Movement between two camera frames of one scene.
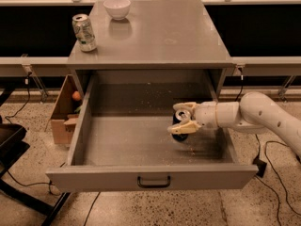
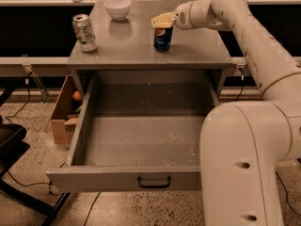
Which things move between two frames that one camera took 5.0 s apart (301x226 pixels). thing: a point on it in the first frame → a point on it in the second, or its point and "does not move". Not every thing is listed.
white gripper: [205, 113] → [182, 16]
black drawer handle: [153, 185] does not move
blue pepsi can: [180, 117] → [163, 39]
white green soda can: [84, 32] does not move
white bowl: [117, 8] does not move
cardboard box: [64, 116] does not move
